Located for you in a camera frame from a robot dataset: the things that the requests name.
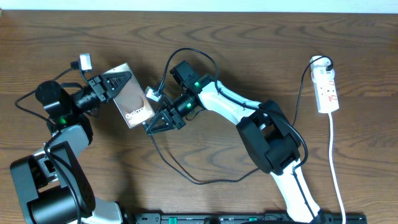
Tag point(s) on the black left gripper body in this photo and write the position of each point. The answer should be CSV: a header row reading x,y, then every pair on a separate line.
x,y
92,96

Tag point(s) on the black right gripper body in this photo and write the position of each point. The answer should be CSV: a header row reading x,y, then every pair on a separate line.
x,y
177,119

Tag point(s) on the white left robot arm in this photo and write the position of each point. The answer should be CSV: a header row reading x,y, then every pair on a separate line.
x,y
50,184

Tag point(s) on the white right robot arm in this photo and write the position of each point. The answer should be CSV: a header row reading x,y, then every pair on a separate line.
x,y
272,143

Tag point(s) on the white power strip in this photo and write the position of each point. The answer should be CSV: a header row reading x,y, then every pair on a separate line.
x,y
322,75

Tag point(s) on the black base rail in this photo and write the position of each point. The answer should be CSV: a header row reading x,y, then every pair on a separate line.
x,y
157,218

